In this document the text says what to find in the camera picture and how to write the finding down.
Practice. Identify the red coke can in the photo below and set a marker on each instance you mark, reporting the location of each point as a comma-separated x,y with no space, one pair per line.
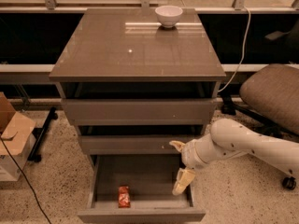
124,197

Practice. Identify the white ceramic bowl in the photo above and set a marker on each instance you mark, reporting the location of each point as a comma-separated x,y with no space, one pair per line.
168,16

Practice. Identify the black stand leg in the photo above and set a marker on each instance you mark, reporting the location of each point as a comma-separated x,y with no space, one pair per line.
39,135

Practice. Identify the cardboard box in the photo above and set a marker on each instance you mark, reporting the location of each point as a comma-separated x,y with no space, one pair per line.
16,131

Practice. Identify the brown office chair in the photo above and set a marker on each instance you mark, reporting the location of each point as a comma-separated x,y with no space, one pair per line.
271,96

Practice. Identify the grey drawer cabinet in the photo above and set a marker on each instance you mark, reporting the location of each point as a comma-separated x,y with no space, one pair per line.
126,54

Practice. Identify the middle grey drawer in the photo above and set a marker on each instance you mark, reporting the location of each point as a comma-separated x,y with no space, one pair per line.
136,144

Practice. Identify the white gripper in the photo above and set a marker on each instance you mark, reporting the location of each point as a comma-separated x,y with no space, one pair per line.
189,155

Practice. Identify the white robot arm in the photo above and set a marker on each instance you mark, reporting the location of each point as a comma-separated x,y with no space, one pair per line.
228,139

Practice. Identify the bottom grey open drawer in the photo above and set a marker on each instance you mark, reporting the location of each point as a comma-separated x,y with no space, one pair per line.
150,179

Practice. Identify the top grey drawer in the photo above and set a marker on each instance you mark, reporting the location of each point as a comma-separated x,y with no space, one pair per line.
139,112

